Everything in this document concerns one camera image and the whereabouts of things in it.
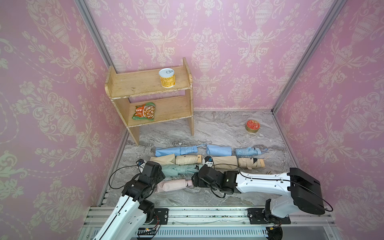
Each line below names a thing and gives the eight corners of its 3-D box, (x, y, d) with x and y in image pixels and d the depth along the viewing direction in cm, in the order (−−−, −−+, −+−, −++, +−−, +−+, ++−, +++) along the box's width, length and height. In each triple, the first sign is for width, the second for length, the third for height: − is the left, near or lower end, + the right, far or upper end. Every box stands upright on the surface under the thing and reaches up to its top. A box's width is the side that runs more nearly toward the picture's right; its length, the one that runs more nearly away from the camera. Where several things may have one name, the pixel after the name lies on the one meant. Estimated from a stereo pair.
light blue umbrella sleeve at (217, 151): (206, 156, 98) (206, 152, 94) (206, 148, 101) (206, 144, 98) (231, 156, 98) (232, 152, 94) (229, 148, 101) (231, 144, 98)
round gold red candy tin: (247, 132, 110) (248, 129, 107) (244, 123, 115) (246, 120, 112) (259, 132, 110) (261, 129, 107) (256, 123, 115) (258, 120, 112)
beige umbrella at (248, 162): (238, 169, 91) (240, 167, 88) (237, 160, 95) (238, 157, 92) (265, 169, 91) (267, 167, 88) (262, 160, 95) (264, 157, 92)
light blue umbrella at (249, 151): (235, 157, 97) (237, 154, 94) (234, 150, 101) (235, 147, 97) (266, 157, 97) (269, 153, 94) (264, 150, 101) (266, 147, 97)
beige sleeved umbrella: (175, 165, 93) (175, 162, 90) (176, 158, 97) (175, 154, 93) (201, 165, 93) (201, 162, 90) (201, 158, 97) (201, 154, 93)
